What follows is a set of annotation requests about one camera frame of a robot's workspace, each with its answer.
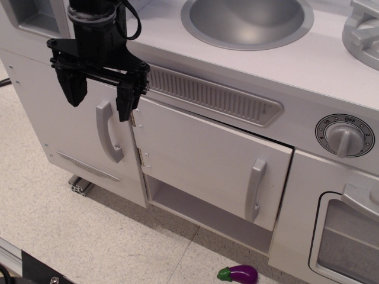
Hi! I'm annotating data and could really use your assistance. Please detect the silver round sink basin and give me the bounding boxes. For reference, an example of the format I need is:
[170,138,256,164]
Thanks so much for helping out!
[181,0,314,51]

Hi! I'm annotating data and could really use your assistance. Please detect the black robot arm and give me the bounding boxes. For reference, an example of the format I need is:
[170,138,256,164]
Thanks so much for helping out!
[47,1,150,122]

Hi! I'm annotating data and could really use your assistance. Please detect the white cabinet door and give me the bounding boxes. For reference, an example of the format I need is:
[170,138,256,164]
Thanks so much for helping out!
[133,99,293,230]

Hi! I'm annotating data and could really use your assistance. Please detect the grey stove burner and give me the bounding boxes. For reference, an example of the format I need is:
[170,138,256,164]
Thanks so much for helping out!
[342,1,378,70]

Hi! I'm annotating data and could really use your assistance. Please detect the white oven door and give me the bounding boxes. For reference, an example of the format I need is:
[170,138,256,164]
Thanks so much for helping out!
[309,192,378,283]

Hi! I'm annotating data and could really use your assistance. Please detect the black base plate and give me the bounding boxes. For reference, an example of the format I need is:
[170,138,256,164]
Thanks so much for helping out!
[21,250,74,284]

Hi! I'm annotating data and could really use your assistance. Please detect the white fridge door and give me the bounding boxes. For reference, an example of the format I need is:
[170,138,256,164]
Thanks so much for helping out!
[1,50,147,207]

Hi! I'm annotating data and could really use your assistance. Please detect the grey timer knob dial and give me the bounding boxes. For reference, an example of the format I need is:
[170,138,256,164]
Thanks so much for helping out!
[315,114,375,159]

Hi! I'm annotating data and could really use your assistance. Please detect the silver fridge emblem plate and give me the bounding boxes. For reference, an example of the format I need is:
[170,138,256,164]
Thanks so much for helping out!
[56,151,122,182]

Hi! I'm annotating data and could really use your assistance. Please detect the grey ribbed vent panel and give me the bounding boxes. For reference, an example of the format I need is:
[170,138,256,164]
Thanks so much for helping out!
[148,65,284,127]

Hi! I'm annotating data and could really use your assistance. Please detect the grey fridge door handle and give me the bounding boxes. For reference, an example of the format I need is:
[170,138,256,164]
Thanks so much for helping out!
[95,100,124,163]

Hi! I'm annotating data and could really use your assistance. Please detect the white toy kitchen body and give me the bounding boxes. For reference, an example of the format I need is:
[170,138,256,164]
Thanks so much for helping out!
[1,1,378,283]

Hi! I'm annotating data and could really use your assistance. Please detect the grey cabinet door handle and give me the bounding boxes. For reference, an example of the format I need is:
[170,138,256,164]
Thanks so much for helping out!
[245,159,267,222]

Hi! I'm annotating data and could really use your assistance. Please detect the aluminium extrusion rail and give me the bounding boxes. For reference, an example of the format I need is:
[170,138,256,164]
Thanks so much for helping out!
[68,175,95,197]

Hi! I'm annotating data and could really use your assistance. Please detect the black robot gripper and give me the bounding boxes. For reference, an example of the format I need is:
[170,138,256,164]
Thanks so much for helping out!
[47,18,150,122]

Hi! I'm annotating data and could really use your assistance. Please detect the grey recessed dispenser panel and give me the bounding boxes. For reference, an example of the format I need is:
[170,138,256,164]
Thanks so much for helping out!
[1,0,71,41]

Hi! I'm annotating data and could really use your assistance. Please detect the grey oven door handle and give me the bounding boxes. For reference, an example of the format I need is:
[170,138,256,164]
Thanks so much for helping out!
[341,183,378,221]

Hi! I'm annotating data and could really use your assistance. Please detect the purple toy eggplant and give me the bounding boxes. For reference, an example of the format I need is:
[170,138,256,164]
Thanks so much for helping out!
[217,265,258,283]

